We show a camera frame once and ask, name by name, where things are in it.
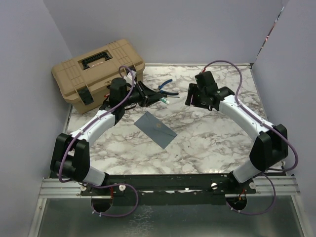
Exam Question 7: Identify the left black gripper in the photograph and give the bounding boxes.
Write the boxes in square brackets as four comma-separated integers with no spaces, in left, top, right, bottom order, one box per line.
[122,81,163,108]

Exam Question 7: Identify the green white glue stick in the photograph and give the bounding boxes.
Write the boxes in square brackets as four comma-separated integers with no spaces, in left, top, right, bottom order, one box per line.
[160,97,170,105]

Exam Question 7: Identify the grey paper envelope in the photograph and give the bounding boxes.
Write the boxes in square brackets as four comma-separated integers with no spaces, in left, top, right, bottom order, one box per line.
[134,112,177,149]

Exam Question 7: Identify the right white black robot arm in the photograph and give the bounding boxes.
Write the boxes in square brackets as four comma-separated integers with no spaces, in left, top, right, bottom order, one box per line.
[185,71,288,193]

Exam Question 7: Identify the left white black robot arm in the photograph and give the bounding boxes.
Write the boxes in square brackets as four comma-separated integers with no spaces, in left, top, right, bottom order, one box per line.
[50,78,163,195]

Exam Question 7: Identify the tan plastic toolbox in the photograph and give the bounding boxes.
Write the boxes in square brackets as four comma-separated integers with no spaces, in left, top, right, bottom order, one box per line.
[51,39,145,114]

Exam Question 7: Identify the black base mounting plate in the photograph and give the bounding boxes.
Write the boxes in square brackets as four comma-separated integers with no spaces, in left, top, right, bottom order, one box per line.
[81,173,256,206]

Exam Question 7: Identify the blue handled pliers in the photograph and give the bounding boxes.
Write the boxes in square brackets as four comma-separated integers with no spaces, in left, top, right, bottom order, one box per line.
[158,79,173,91]

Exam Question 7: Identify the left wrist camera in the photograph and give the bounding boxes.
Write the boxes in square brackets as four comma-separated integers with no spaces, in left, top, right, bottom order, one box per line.
[124,71,136,84]

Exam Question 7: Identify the aluminium frame rail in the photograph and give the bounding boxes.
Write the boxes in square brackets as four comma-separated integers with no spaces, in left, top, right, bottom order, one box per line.
[39,176,300,199]

